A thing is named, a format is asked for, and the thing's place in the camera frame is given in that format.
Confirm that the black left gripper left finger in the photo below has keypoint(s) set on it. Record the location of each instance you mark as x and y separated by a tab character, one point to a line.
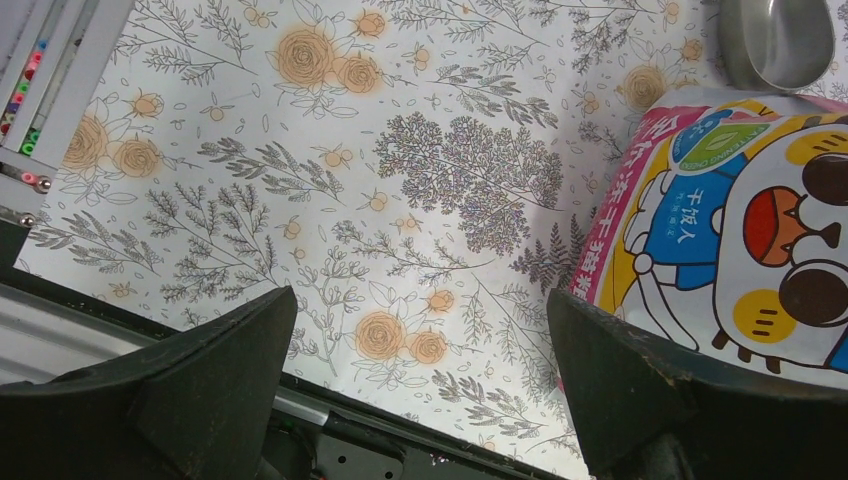
193	406

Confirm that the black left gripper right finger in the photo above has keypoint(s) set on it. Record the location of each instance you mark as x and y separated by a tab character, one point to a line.
645	408

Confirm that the cat print pet food bag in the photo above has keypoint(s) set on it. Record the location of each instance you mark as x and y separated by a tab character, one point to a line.
724	232

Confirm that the metal food scoop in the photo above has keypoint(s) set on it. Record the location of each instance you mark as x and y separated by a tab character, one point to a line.
776	46

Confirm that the floral patterned table mat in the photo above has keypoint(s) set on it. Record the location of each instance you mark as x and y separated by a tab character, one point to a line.
422	174

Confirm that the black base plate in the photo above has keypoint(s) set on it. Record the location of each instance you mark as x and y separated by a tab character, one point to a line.
48	331

